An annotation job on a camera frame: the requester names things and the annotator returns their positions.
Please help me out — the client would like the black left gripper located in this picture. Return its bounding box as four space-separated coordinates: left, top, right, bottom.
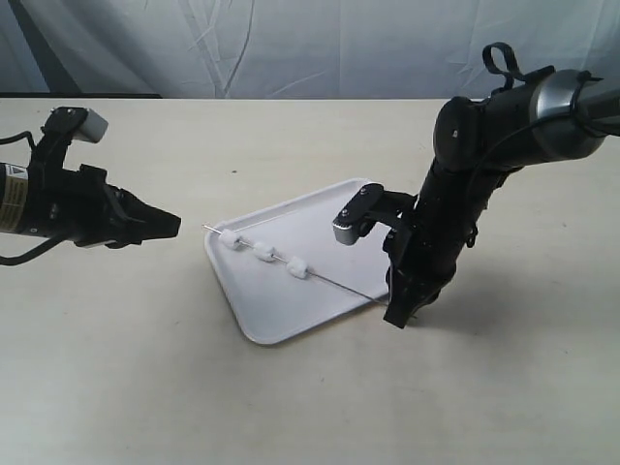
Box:
26 164 181 249

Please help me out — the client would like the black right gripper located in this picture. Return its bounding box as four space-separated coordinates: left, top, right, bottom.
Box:
383 195 480 328

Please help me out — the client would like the thin metal skewer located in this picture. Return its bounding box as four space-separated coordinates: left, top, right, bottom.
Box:
201 224 386 306

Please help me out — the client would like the white marshmallow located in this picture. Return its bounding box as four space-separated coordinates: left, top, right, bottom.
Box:
252 242 276 263

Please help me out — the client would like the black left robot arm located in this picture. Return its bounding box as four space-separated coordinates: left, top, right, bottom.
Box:
1 163 181 249

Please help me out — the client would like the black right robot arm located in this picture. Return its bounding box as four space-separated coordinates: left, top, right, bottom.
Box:
384 70 619 328

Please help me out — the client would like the white rectangular plastic tray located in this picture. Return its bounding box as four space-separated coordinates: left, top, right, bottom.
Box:
203 178 389 345

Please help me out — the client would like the white backdrop curtain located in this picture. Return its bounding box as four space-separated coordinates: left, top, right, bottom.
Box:
1 1 619 99

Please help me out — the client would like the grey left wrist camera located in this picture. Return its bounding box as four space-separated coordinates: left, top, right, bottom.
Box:
42 107 109 143

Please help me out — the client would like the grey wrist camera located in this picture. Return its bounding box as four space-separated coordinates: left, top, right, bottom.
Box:
332 183 385 246
42 107 109 143

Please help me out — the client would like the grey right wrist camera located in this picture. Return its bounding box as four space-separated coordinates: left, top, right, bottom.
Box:
332 183 385 246

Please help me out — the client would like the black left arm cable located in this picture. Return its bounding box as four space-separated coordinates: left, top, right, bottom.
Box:
0 133 67 266

